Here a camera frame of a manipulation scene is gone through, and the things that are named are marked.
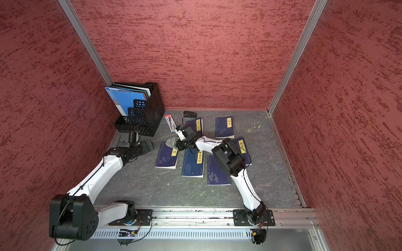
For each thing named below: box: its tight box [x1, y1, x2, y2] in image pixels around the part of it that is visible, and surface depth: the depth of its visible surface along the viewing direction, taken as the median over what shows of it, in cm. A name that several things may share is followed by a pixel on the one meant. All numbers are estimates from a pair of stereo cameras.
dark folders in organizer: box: [109, 82, 152, 101], surface depth 92 cm
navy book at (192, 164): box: [181, 147, 205, 178], surface depth 92 cm
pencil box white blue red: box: [164, 112, 177, 134], surface depth 115 cm
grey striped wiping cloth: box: [165, 136, 180, 149], surface depth 100 cm
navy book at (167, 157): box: [154, 140, 180, 169], surface depth 96 cm
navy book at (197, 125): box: [184, 117, 204, 136], surface depth 112 cm
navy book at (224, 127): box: [215, 115, 235, 139], surface depth 112 cm
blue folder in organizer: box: [104, 86, 147, 117], surface depth 91 cm
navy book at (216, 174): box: [206, 155, 232, 186], surface depth 89 cm
